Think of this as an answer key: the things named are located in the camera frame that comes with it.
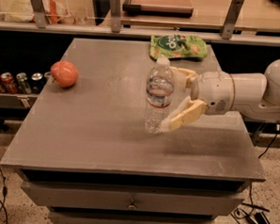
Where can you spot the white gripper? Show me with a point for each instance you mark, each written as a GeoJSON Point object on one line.
{"type": "Point", "coordinates": [212, 90]}

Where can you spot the clear plastic water bottle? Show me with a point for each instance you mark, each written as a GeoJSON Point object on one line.
{"type": "Point", "coordinates": [159, 93]}

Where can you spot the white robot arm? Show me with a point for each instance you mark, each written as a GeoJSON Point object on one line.
{"type": "Point", "coordinates": [255, 95]}

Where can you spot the green rice chip bag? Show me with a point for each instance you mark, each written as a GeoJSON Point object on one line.
{"type": "Point", "coordinates": [177, 46]}

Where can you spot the white plastic bag on shelf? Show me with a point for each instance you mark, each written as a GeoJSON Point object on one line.
{"type": "Point", "coordinates": [22, 11]}

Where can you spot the dark framed wooden board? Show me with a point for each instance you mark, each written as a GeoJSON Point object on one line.
{"type": "Point", "coordinates": [167, 7]}

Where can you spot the red apple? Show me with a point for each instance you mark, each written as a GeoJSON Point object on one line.
{"type": "Point", "coordinates": [64, 73]}

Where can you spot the dark soda can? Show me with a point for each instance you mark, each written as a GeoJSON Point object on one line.
{"type": "Point", "coordinates": [37, 82]}

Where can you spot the green soda can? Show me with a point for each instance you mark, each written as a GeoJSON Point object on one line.
{"type": "Point", "coordinates": [23, 82]}

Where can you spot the upper grey drawer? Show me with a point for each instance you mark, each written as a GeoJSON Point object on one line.
{"type": "Point", "coordinates": [133, 199]}

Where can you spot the grey drawer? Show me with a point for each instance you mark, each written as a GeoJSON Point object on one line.
{"type": "Point", "coordinates": [133, 199]}
{"type": "Point", "coordinates": [90, 218]}

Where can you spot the lower grey drawer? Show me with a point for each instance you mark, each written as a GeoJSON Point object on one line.
{"type": "Point", "coordinates": [90, 218]}

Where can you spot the right metal bracket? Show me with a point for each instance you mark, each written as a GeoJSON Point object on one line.
{"type": "Point", "coordinates": [233, 13]}

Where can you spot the metal bracket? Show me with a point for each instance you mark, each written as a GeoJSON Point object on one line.
{"type": "Point", "coordinates": [233, 13]}
{"type": "Point", "coordinates": [115, 10]}
{"type": "Point", "coordinates": [39, 13]}

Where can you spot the middle metal bracket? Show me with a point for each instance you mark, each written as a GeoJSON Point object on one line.
{"type": "Point", "coordinates": [115, 10]}

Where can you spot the left metal bracket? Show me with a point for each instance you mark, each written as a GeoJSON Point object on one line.
{"type": "Point", "coordinates": [39, 13]}

